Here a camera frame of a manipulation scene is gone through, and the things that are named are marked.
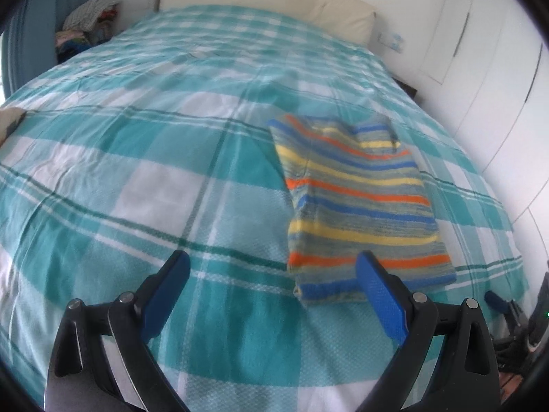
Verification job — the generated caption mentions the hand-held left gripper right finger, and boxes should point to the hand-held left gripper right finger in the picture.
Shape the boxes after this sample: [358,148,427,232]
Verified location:
[355,251,503,412]

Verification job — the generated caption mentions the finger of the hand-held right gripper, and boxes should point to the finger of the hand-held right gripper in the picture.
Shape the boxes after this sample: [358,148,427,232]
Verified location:
[484,290,523,324]

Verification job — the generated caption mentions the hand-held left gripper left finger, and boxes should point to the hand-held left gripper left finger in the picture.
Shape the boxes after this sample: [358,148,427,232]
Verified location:
[43,249,191,412]

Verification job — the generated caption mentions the striped knit sweater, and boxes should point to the striped knit sweater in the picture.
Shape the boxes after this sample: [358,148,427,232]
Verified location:
[268,114,456,308]

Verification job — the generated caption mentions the pile of clothes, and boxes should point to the pile of clothes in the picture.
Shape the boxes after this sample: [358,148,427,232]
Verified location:
[55,0,121,64]

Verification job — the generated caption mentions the teal checked bed blanket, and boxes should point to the teal checked bed blanket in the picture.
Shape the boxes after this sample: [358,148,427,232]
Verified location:
[0,4,526,412]

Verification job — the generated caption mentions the beige cloth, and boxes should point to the beige cloth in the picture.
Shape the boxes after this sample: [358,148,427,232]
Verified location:
[0,107,27,140]

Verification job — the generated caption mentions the white wardrobe doors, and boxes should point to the white wardrobe doors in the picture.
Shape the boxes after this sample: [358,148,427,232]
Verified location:
[412,0,549,262]

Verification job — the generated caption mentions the teal curtain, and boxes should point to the teal curtain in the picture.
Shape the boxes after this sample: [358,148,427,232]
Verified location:
[0,0,109,97]

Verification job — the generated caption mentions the cream padded headboard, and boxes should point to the cream padded headboard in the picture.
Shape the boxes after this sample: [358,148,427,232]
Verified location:
[159,0,377,49]

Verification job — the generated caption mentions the white wall socket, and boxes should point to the white wall socket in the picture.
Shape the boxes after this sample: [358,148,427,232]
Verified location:
[376,32,406,53]

